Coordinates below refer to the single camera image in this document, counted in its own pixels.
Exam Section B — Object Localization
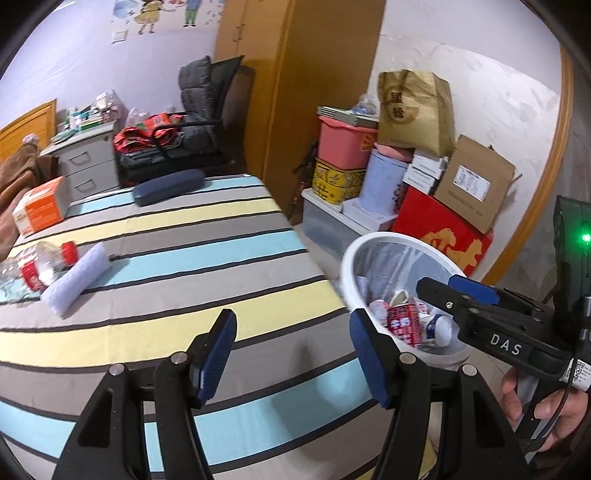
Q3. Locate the strawberry milk carton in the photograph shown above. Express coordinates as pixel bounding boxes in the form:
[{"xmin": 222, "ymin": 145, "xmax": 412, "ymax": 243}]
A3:
[{"xmin": 386, "ymin": 302, "xmax": 424, "ymax": 348}]

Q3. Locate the light blue cylinder container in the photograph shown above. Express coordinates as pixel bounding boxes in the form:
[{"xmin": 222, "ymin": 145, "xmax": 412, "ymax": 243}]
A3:
[{"xmin": 357, "ymin": 142, "xmax": 417, "ymax": 219}]

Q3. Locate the pile of small boxes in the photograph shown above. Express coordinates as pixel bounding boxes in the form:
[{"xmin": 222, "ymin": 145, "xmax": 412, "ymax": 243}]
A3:
[{"xmin": 54, "ymin": 91, "xmax": 122, "ymax": 140}]

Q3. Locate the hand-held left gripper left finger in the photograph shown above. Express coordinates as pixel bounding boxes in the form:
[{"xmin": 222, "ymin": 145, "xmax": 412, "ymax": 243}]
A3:
[{"xmin": 52, "ymin": 308, "xmax": 238, "ymax": 480}]

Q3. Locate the red gift box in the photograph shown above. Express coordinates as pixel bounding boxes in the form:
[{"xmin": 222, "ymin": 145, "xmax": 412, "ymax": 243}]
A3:
[{"xmin": 391, "ymin": 186, "xmax": 494, "ymax": 278}]

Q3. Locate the brown blanket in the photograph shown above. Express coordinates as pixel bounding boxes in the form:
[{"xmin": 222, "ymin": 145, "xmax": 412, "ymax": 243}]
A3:
[{"xmin": 0, "ymin": 142, "xmax": 59, "ymax": 260}]

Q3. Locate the blue glasses case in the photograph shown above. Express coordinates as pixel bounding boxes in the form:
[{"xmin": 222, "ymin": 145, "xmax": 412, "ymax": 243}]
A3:
[{"xmin": 132, "ymin": 168, "xmax": 206, "ymax": 208}]

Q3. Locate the grey drawer cabinet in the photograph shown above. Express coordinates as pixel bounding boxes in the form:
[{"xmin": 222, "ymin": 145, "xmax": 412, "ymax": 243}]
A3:
[{"xmin": 39, "ymin": 121, "xmax": 122, "ymax": 202}]

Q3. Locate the white trash bin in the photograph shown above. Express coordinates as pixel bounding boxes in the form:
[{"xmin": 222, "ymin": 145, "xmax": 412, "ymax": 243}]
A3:
[{"xmin": 339, "ymin": 232, "xmax": 479, "ymax": 370}]

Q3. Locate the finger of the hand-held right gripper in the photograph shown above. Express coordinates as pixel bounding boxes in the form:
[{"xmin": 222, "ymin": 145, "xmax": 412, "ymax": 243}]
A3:
[
  {"xmin": 447, "ymin": 274, "xmax": 556, "ymax": 320},
  {"xmin": 416, "ymin": 276, "xmax": 477, "ymax": 343}
]

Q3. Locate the stack of white boxes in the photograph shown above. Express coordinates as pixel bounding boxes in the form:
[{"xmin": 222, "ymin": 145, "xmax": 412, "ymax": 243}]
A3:
[{"xmin": 401, "ymin": 148, "xmax": 450, "ymax": 188}]

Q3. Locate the orange tissue box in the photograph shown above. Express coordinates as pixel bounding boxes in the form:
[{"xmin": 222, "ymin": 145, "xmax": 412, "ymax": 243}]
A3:
[{"xmin": 12, "ymin": 176, "xmax": 70, "ymax": 237}]

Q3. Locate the wooden headboard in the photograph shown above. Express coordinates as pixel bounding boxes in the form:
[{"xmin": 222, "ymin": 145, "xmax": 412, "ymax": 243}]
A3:
[{"xmin": 0, "ymin": 99, "xmax": 57, "ymax": 149}]

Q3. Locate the flat white box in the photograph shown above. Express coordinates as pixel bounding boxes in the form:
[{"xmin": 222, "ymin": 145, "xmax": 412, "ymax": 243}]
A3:
[{"xmin": 341, "ymin": 198, "xmax": 399, "ymax": 232}]

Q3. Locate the grey slatted tray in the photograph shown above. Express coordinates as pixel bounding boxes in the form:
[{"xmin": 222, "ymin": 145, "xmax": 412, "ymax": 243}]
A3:
[{"xmin": 317, "ymin": 106, "xmax": 380, "ymax": 127}]

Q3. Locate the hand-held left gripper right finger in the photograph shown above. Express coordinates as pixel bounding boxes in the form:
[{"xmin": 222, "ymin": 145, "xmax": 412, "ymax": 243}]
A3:
[{"xmin": 348, "ymin": 308, "xmax": 527, "ymax": 480}]

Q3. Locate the yellow printed box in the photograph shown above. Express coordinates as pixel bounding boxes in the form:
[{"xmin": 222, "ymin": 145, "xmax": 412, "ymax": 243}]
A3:
[{"xmin": 311, "ymin": 157, "xmax": 369, "ymax": 207}]

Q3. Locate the pink plastic bucket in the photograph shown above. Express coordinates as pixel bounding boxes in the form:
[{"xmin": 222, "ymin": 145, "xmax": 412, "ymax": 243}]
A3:
[{"xmin": 318, "ymin": 115, "xmax": 380, "ymax": 170}]

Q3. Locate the brown cardboard box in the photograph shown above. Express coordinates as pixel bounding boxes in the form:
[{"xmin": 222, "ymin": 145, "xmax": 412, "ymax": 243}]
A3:
[{"xmin": 433, "ymin": 134, "xmax": 517, "ymax": 235}]

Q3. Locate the clear red-label plastic bottle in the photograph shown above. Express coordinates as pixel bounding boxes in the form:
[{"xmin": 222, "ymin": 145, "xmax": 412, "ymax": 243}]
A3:
[{"xmin": 0, "ymin": 240, "xmax": 78, "ymax": 302}]

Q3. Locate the white foam net sleeve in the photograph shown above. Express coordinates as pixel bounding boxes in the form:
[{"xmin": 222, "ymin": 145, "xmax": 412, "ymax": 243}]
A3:
[{"xmin": 40, "ymin": 242, "xmax": 113, "ymax": 318}]

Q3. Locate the wooden wardrobe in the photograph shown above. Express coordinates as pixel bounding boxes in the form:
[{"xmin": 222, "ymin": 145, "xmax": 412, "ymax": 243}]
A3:
[{"xmin": 214, "ymin": 0, "xmax": 387, "ymax": 223}]

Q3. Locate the clear plastic storage box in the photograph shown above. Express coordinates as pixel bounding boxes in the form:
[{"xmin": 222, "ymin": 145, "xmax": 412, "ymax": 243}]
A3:
[{"xmin": 302, "ymin": 189, "xmax": 357, "ymax": 262}]

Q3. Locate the wooden door frame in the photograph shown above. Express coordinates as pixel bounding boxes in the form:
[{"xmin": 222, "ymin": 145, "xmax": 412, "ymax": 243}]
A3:
[{"xmin": 480, "ymin": 45, "xmax": 576, "ymax": 289}]

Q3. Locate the person's right hand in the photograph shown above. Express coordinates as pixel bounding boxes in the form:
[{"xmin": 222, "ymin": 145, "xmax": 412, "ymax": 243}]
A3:
[{"xmin": 501, "ymin": 367, "xmax": 585, "ymax": 454}]

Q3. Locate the red plaid bag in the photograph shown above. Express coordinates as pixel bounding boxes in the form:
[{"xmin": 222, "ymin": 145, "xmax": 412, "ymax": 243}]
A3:
[{"xmin": 113, "ymin": 113, "xmax": 186, "ymax": 156}]

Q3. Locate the brown paper bag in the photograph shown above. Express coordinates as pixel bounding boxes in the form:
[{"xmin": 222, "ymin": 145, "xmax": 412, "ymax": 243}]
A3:
[{"xmin": 377, "ymin": 69, "xmax": 456, "ymax": 158}]

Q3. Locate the grey cushioned chair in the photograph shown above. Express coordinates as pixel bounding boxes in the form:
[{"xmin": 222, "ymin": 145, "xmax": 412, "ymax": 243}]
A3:
[{"xmin": 177, "ymin": 55, "xmax": 256, "ymax": 172}]

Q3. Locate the white yogurt cup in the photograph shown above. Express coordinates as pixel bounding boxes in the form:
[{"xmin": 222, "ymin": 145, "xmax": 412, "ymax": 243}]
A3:
[{"xmin": 417, "ymin": 314, "xmax": 456, "ymax": 348}]

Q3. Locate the cartoon wall sticker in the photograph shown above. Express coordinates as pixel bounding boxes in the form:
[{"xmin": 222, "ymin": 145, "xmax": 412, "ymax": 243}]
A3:
[{"xmin": 112, "ymin": 0, "xmax": 228, "ymax": 44}]

